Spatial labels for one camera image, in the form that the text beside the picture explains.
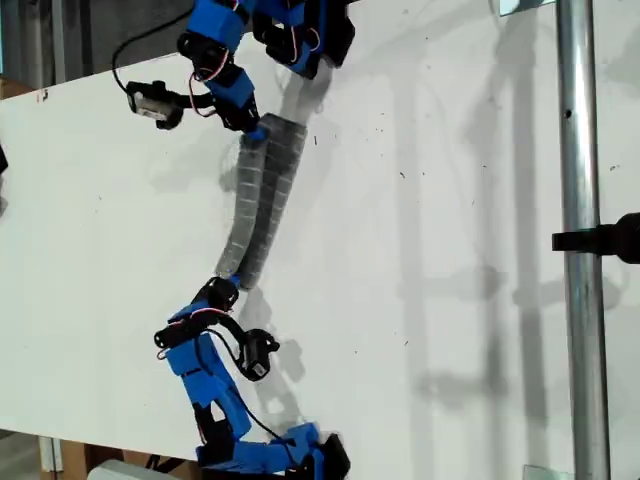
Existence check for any white plastic container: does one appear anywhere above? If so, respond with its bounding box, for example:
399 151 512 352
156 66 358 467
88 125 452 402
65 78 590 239
87 458 169 480

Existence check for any brown cardboard box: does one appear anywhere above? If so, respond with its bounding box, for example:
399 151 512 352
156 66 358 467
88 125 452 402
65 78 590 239
59 439 201 480

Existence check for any black camera cable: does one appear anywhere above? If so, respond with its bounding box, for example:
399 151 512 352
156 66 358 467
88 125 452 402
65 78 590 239
197 329 289 446
112 7 197 94

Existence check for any black post clamp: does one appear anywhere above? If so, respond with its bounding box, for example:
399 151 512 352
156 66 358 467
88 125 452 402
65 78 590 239
551 212 640 266

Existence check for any black camera stalk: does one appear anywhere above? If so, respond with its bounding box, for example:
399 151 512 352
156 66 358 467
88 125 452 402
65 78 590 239
204 324 249 374
169 89 221 119

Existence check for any black camera box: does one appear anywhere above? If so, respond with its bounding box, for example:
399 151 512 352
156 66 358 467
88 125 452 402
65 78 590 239
239 328 281 382
124 79 185 131

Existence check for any steel post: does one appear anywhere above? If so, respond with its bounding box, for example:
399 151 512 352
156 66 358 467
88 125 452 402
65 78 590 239
554 0 612 480

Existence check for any clear plastic plate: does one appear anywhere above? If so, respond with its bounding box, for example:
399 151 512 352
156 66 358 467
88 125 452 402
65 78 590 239
522 463 574 480

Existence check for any grey textured towel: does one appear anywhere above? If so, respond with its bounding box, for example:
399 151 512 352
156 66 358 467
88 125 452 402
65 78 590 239
214 113 307 292

